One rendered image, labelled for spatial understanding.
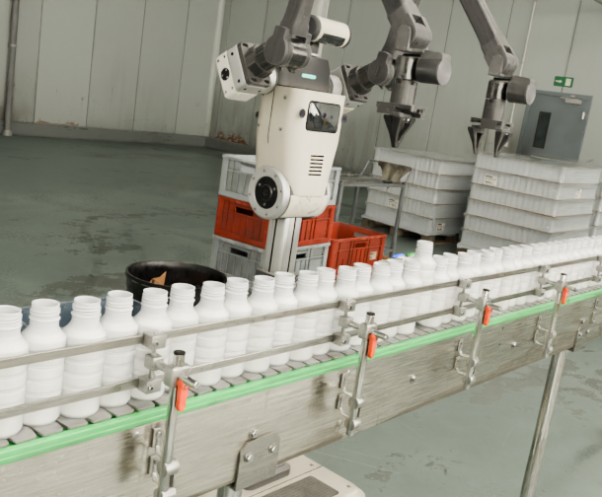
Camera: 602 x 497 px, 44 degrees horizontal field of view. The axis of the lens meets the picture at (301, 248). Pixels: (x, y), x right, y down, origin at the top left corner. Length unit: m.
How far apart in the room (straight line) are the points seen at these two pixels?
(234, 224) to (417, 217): 4.97
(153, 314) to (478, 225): 7.28
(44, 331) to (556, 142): 11.45
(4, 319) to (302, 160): 1.32
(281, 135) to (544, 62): 10.51
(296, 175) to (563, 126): 10.20
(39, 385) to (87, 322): 0.10
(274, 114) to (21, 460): 1.38
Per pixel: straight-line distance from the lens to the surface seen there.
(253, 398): 1.28
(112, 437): 1.11
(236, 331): 1.24
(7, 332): 0.99
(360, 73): 2.36
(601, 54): 12.18
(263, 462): 1.36
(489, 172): 8.21
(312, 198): 2.22
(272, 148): 2.17
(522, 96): 2.08
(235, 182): 3.99
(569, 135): 12.14
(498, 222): 8.15
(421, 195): 8.75
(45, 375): 1.04
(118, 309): 1.08
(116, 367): 1.10
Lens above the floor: 1.48
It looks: 12 degrees down
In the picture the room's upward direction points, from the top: 9 degrees clockwise
